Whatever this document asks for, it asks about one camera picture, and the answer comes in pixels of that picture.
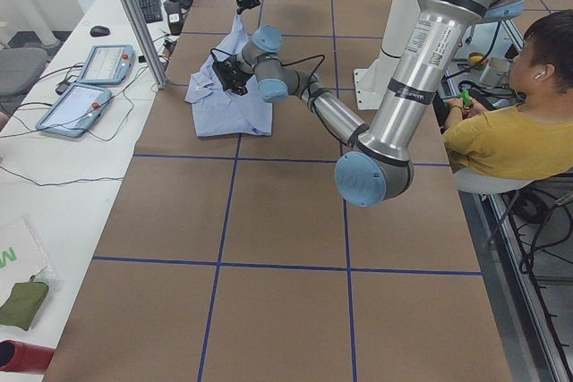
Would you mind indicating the blue striped button shirt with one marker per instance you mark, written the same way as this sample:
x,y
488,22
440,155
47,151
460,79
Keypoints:
x,y
216,111

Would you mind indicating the black keyboard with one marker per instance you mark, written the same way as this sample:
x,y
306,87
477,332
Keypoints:
x,y
151,10

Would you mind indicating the far teach pendant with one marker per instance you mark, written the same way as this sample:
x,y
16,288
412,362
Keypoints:
x,y
107,65

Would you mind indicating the teach pendant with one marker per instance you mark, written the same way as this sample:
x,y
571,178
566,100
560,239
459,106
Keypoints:
x,y
107,65
75,111

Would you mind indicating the black computer mouse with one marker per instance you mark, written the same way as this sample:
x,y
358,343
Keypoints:
x,y
99,31

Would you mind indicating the near teach pendant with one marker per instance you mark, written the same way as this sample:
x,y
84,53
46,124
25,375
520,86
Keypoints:
x,y
75,111

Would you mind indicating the brown table mat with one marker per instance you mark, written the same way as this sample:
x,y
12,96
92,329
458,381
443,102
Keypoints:
x,y
235,259

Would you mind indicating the grey office chair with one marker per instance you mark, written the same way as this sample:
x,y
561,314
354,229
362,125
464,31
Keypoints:
x,y
20,69

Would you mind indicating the green folded cloth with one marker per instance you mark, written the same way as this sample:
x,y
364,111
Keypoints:
x,y
23,304

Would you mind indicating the person in yellow shirt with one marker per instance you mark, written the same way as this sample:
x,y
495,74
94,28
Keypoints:
x,y
531,140

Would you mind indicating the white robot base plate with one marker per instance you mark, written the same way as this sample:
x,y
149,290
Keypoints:
x,y
367,97

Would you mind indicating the aluminium frame post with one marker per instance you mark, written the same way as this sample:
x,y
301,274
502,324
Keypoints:
x,y
142,34

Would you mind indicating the white pedestal column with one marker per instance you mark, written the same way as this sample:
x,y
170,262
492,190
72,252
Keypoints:
x,y
403,16

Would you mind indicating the green handled grabber tool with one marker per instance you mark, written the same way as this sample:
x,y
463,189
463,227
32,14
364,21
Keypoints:
x,y
466,98

